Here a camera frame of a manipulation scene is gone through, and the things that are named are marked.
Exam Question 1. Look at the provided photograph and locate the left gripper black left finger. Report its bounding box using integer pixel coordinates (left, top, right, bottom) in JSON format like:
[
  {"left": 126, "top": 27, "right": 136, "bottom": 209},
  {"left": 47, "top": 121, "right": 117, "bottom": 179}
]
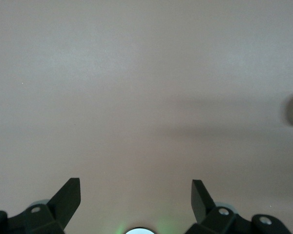
[{"left": 0, "top": 177, "right": 82, "bottom": 234}]

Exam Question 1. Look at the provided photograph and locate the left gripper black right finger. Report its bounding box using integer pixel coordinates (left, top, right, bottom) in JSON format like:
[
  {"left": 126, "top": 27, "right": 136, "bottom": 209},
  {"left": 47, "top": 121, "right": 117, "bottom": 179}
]
[{"left": 187, "top": 179, "right": 293, "bottom": 234}]

